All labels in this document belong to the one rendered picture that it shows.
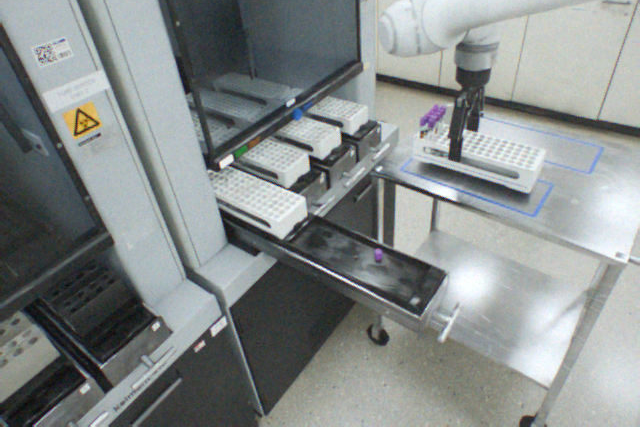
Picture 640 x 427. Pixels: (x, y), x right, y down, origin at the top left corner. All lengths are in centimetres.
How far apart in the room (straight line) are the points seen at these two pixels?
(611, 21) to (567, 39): 23
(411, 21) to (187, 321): 75
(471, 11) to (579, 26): 220
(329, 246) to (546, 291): 91
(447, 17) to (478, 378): 129
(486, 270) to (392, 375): 50
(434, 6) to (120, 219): 69
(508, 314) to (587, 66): 183
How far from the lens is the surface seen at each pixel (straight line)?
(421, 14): 85
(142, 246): 96
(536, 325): 158
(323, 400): 168
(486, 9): 79
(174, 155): 93
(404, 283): 92
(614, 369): 194
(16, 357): 93
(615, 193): 123
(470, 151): 112
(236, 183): 111
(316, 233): 102
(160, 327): 97
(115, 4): 81
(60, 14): 77
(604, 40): 298
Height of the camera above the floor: 151
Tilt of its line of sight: 38 degrees down
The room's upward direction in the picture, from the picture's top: 6 degrees counter-clockwise
